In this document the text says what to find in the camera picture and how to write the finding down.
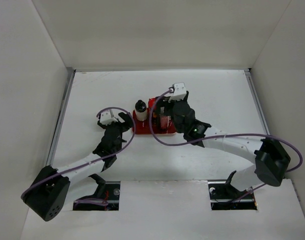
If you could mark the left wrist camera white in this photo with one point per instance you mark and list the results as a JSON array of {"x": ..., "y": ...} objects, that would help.
[{"x": 107, "y": 117}]

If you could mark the red lacquer tray gold emblem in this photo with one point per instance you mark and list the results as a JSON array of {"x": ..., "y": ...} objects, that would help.
[{"x": 142, "y": 127}]

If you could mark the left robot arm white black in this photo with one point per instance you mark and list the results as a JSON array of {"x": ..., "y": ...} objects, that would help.
[{"x": 48, "y": 193}]

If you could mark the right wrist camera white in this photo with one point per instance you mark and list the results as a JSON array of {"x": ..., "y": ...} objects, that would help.
[{"x": 177, "y": 92}]

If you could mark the red lid sauce jar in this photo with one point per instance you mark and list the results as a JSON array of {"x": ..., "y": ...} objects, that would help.
[{"x": 154, "y": 119}]

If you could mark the tall clear bottle black cap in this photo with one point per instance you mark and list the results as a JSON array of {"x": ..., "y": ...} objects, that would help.
[{"x": 165, "y": 125}]

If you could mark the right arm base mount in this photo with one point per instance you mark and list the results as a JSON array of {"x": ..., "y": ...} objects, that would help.
[{"x": 224, "y": 197}]

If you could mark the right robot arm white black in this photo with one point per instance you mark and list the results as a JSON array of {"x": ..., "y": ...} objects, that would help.
[{"x": 269, "y": 159}]

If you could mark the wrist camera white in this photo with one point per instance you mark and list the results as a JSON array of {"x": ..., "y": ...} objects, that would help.
[
  {"x": 107, "y": 117},
  {"x": 177, "y": 92}
]

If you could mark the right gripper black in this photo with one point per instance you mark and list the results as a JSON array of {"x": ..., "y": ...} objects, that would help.
[{"x": 161, "y": 102}]

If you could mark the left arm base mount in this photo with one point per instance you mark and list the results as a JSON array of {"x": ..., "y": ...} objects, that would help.
[{"x": 106, "y": 197}]

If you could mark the white bottle black cap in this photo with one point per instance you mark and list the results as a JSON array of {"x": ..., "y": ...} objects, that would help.
[{"x": 141, "y": 111}]

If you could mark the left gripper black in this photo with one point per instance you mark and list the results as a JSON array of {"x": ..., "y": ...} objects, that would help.
[{"x": 125, "y": 125}]

